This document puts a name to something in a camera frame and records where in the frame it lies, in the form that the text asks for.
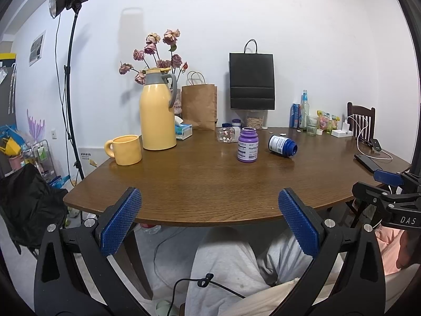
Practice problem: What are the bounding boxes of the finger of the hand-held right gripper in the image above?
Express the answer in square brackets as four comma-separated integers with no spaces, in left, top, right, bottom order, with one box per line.
[351,181,397,209]
[373,169,421,189]

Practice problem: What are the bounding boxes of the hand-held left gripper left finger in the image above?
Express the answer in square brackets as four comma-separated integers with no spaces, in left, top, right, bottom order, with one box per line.
[34,187,147,316]

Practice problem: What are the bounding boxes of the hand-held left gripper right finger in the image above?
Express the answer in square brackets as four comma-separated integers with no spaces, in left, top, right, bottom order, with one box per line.
[273,187,386,316]

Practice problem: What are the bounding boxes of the yellow ceramic cup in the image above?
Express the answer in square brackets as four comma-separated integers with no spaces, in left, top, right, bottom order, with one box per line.
[104,135,143,166]

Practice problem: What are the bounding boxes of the person's right forearm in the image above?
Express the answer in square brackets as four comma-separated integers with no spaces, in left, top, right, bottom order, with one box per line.
[375,228,421,276]

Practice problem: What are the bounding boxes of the black smartphone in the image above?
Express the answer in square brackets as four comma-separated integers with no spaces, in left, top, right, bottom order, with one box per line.
[354,153,384,174]

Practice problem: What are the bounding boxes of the dark wooden chair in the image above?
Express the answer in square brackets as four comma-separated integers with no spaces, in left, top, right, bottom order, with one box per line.
[347,102,376,139]

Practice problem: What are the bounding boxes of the cream cloth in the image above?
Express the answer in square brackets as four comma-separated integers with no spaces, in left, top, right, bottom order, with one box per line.
[227,266,421,316]

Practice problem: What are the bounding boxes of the dark blue pill bottle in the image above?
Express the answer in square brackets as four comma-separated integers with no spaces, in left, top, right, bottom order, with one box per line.
[268,134,298,157]

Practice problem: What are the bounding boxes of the person's grey trouser legs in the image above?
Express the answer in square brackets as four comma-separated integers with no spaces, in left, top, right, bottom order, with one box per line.
[183,228,331,316]

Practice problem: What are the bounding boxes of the colourful snack packets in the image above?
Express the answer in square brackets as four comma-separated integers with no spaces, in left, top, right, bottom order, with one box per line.
[317,110,340,131]

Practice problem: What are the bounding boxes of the clear drinking glass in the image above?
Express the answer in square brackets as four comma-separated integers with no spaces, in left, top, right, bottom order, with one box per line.
[306,115,319,137]

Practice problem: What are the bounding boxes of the purple pill bottle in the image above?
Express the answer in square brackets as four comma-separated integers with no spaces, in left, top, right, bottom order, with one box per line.
[237,127,260,163]

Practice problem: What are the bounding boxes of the black cloth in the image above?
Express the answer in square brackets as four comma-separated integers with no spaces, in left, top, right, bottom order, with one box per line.
[0,164,68,255]

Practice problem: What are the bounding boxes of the clear glass bottle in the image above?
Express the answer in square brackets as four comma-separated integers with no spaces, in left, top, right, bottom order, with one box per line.
[299,89,310,131]

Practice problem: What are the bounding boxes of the blue drink can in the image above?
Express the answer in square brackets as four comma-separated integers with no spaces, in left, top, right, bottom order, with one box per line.
[289,103,302,129]

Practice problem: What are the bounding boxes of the blue tissue box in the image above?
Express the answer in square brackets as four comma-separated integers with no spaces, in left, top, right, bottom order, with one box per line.
[174,116,193,141]

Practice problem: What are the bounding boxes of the clear food container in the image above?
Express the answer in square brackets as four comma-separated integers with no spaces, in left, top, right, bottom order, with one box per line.
[245,110,265,130]

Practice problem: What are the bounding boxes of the clear plastic jar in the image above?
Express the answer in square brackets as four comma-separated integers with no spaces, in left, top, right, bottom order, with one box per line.
[216,126,244,144]

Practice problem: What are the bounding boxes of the yellow thermos jug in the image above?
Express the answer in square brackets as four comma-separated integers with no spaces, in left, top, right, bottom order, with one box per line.
[139,67,178,151]

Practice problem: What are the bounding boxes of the pink bucket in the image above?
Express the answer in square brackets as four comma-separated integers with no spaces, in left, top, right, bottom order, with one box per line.
[8,153,24,172]

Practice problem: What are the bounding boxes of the purple tail decoration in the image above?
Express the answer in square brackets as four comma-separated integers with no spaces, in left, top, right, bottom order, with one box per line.
[27,108,47,146]

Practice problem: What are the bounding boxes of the black light stand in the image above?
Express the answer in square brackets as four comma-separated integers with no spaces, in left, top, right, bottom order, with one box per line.
[63,5,87,186]

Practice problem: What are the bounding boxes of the brown paper bag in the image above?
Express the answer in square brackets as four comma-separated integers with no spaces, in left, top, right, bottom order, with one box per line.
[181,71,218,131]

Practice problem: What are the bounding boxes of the black paper bag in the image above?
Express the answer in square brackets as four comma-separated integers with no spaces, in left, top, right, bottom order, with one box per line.
[229,39,276,110]

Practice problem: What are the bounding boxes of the dried pink roses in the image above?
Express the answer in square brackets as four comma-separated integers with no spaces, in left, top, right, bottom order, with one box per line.
[119,28,189,86]

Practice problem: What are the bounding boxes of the white charging cable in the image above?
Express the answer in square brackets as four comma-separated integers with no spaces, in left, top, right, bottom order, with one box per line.
[345,113,394,162]

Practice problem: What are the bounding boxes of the white wall panel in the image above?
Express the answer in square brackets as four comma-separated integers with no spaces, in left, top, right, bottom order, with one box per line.
[79,147,111,178]

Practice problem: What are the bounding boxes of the wire storage rack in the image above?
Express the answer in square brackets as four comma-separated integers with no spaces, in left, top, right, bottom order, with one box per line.
[22,140,64,189]

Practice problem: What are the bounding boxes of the thin black cable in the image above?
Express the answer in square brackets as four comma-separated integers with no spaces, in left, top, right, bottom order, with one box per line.
[172,273,246,316]

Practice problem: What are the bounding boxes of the wall poster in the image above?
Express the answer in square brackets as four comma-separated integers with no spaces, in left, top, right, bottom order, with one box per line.
[28,30,47,67]

